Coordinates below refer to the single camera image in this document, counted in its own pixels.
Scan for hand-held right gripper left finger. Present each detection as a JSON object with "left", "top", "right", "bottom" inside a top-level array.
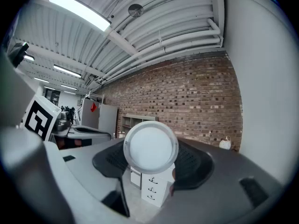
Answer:
[{"left": 44, "top": 138, "right": 130, "bottom": 224}]

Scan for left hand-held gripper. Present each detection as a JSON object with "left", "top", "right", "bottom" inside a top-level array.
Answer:
[{"left": 23, "top": 94, "right": 112, "bottom": 142}]

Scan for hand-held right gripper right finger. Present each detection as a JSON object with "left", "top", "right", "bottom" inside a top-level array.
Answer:
[{"left": 149, "top": 138, "right": 285, "bottom": 224}]

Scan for grey open shelf unit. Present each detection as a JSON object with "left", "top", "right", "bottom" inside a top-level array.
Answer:
[{"left": 121, "top": 114, "right": 159, "bottom": 137}]

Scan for row of long ceiling lights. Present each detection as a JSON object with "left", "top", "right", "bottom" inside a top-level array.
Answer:
[{"left": 23, "top": 0, "right": 112, "bottom": 95}]

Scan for round metal ceiling fixture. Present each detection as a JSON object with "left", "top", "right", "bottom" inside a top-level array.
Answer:
[{"left": 128, "top": 4, "right": 144, "bottom": 18}]

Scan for bundle of white ceiling pipes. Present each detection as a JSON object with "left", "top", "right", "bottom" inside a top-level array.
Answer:
[{"left": 88, "top": 0, "right": 225, "bottom": 86}]

